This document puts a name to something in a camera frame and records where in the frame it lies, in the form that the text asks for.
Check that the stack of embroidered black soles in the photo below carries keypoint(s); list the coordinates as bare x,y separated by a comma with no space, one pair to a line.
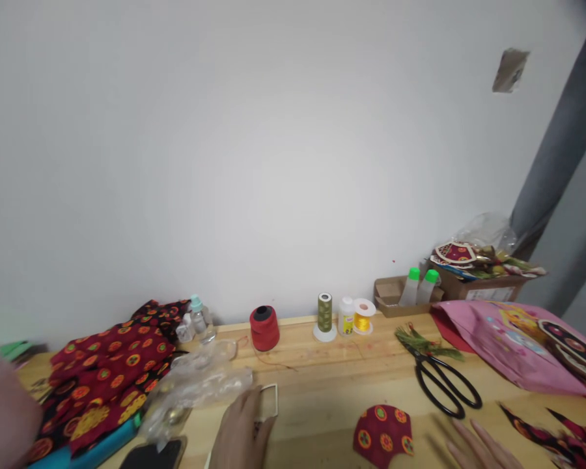
576,352

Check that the red patterned fabric pile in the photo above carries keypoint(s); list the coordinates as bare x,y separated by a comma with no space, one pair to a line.
107,371

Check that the pink cartoon print bag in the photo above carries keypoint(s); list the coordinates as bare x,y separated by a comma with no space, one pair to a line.
503,342

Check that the red and black fabric scraps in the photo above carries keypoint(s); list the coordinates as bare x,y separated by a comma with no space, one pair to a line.
561,435

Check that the red paper sheet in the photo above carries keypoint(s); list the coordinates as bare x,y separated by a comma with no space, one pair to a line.
449,334

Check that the olive green thread spool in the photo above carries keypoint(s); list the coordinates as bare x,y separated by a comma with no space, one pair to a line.
325,317

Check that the yellow thread spool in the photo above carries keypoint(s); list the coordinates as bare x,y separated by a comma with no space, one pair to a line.
364,320

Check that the blue flat object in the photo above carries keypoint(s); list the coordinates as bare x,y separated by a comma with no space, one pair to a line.
97,447

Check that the white rectangular frame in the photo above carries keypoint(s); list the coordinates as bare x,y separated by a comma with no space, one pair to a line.
276,400

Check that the person's left hand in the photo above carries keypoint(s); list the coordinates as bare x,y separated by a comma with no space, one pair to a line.
239,435

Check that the pile of embroidered fabric pieces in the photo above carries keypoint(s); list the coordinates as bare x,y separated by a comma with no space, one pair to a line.
469,259

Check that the pink round container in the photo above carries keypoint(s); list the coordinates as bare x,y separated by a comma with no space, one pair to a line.
5,410

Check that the small open cardboard box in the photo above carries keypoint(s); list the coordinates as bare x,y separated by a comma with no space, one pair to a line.
388,303

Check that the large cardboard box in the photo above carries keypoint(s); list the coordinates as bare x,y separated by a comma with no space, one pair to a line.
488,290

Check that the person's left fingers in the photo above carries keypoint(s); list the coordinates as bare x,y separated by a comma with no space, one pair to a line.
253,403

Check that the person's right hand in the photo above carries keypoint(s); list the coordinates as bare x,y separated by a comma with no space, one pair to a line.
483,452

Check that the red patterned fabric cutout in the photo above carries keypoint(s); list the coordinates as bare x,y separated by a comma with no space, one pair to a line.
383,435

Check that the clear spray bottle teal cap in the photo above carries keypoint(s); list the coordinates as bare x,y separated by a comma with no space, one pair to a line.
198,317

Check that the red thread cone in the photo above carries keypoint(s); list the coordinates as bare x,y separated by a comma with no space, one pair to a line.
264,329

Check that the black scissors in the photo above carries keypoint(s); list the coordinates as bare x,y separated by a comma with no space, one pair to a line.
439,373

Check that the black smartphone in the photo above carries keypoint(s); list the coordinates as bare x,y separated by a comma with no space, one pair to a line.
151,454

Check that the small clear bottle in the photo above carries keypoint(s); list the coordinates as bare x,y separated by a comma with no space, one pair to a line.
185,329

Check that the person's right fingers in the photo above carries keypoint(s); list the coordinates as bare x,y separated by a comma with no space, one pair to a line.
488,449

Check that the green flat object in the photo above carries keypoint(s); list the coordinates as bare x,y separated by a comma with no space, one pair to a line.
17,349

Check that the crumpled clear plastic bag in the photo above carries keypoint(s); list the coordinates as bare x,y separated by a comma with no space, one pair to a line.
200,381

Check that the small white bottle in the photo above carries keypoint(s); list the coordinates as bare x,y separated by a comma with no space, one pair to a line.
346,317

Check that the glue bottle green cap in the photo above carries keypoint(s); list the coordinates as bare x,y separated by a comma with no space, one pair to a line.
427,288
410,288

